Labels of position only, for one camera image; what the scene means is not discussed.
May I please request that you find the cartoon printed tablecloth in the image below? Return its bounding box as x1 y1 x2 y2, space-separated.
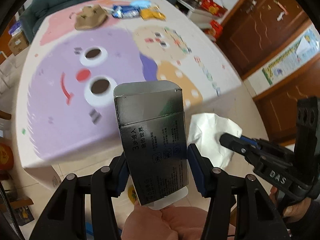
11 0 243 170

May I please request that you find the left yellow slipper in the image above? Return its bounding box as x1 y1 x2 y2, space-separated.
127 185 138 204

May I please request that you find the cardboard box on floor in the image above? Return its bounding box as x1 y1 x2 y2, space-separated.
8 31 29 56

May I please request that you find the wooden door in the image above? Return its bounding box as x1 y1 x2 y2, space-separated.
216 0 311 79

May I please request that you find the blue face mask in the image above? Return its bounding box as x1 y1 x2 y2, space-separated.
130 0 152 9

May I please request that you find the giraffe height chart poster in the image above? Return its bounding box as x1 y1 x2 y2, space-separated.
262 27 319 86

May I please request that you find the silver grey carton box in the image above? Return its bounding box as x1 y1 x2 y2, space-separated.
114 80 189 210

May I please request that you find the person right hand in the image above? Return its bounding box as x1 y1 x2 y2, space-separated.
269 186 312 223

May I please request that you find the white tissue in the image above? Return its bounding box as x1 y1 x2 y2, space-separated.
187 113 242 169

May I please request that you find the brown pulp egg tray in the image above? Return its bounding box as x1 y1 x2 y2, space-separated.
74 4 108 30

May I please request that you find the blue white snack wrapper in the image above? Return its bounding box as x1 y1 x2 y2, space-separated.
112 4 140 19

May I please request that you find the red gift box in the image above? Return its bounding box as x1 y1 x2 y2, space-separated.
201 0 228 18

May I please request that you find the yellow mailer bag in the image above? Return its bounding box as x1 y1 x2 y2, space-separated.
140 7 166 21

